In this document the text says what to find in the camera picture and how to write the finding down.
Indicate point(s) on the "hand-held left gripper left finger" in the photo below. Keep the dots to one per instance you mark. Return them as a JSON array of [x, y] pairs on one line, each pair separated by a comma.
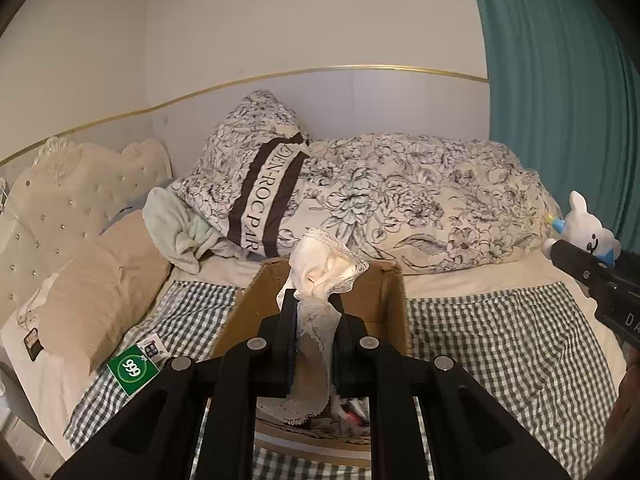
[[285, 340]]

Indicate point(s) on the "white-and-blue plush rabbit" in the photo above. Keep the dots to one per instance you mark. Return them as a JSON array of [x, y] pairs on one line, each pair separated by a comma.
[[590, 235]]

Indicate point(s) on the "cream tufted headboard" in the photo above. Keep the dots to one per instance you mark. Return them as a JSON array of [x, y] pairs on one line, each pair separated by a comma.
[[65, 200]]

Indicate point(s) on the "mint green towel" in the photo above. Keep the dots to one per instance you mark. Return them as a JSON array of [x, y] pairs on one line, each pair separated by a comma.
[[175, 225]]

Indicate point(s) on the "teal curtain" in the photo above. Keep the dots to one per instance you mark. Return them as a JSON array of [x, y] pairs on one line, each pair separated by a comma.
[[565, 85]]

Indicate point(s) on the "floral duvet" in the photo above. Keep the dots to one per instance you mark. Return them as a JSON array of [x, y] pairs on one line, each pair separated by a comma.
[[425, 195]]

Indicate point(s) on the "small dark box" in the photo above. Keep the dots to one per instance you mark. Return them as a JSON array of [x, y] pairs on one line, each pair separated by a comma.
[[34, 345]]

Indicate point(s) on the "white lace cloth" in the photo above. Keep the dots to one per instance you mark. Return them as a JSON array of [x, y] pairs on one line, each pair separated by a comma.
[[320, 260]]

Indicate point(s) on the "brown cardboard box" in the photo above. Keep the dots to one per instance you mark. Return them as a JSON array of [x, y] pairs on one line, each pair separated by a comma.
[[385, 310]]

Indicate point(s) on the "white bedside cabinet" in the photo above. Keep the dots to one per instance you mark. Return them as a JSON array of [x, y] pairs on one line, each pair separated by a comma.
[[27, 430]]

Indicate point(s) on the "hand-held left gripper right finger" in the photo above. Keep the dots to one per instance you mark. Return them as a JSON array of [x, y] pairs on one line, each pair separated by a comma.
[[345, 350]]

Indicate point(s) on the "green gingham cloth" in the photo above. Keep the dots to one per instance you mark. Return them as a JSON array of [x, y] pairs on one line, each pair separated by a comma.
[[500, 350]]

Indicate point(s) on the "green medicine box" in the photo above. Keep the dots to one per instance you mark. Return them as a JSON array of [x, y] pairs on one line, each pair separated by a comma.
[[132, 370]]

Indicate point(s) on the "small black-and-white card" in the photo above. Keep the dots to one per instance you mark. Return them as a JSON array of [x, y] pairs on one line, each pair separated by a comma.
[[151, 349]]

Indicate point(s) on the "floral pillow with dark stripe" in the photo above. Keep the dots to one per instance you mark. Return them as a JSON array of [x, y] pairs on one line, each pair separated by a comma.
[[240, 170]]

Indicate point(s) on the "beige pillow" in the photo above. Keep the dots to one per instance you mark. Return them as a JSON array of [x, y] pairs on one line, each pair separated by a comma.
[[100, 290]]

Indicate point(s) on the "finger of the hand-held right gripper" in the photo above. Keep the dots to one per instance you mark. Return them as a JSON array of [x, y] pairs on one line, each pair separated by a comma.
[[580, 265], [631, 261]]

